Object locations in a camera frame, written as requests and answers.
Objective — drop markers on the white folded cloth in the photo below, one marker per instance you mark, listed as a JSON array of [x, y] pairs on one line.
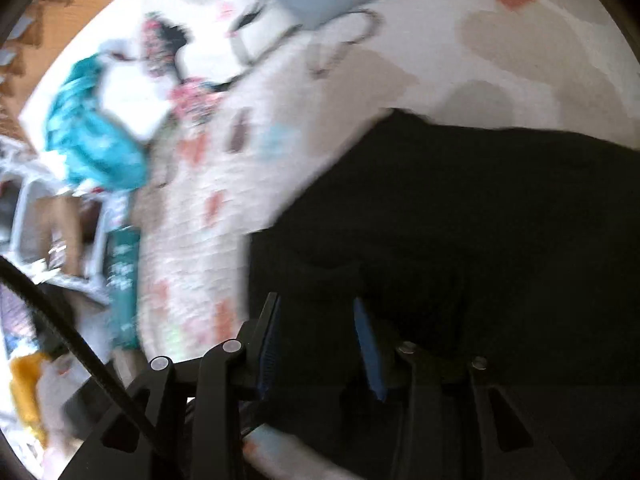
[[131, 105]]

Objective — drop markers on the yellow object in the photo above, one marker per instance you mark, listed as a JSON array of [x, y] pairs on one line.
[[27, 390]]

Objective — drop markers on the teal printed box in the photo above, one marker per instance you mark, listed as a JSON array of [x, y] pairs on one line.
[[122, 285]]

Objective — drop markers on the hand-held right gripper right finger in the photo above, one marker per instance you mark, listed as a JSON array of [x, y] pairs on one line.
[[369, 355]]

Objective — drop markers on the floral patterned cloth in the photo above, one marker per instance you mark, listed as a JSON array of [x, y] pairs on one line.
[[172, 67]]

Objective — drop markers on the black pants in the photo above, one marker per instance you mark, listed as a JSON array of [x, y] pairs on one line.
[[450, 220]]

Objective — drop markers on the patterned white blanket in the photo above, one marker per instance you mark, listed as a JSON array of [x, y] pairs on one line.
[[310, 110]]

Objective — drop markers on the teal cloth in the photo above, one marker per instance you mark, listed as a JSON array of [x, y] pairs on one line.
[[92, 125]]

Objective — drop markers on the white storage rack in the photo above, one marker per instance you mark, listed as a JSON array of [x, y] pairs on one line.
[[45, 240]]

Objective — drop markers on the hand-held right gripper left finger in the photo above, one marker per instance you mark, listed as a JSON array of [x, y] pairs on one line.
[[268, 355]]

